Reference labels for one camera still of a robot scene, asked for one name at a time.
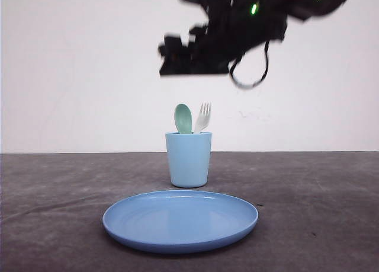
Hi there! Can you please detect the blue plastic plate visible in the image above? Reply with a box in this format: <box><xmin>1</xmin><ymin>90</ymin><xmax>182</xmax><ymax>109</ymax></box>
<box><xmin>102</xmin><ymin>190</ymin><xmax>259</xmax><ymax>254</ymax></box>

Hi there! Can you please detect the mint green spoon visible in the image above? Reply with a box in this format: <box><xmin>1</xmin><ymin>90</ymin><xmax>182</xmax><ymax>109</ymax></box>
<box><xmin>174</xmin><ymin>104</ymin><xmax>192</xmax><ymax>134</ymax></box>

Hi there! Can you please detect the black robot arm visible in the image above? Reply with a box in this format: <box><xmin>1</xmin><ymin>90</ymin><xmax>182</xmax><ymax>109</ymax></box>
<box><xmin>158</xmin><ymin>0</ymin><xmax>346</xmax><ymax>76</ymax></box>

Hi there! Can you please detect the light blue plastic cup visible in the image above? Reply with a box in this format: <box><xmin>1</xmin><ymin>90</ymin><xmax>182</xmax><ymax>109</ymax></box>
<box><xmin>165</xmin><ymin>132</ymin><xmax>212</xmax><ymax>188</ymax></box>

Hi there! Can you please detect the black cable loop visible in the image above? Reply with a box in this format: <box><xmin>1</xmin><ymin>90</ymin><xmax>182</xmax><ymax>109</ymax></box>
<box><xmin>228</xmin><ymin>39</ymin><xmax>271</xmax><ymax>91</ymax></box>

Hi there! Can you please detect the white plastic fork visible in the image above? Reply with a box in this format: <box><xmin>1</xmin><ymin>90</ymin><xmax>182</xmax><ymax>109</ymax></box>
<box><xmin>194</xmin><ymin>103</ymin><xmax>211</xmax><ymax>134</ymax></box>

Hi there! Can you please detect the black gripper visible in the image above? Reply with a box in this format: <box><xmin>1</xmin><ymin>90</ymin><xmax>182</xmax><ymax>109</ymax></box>
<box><xmin>158</xmin><ymin>0</ymin><xmax>287</xmax><ymax>76</ymax></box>

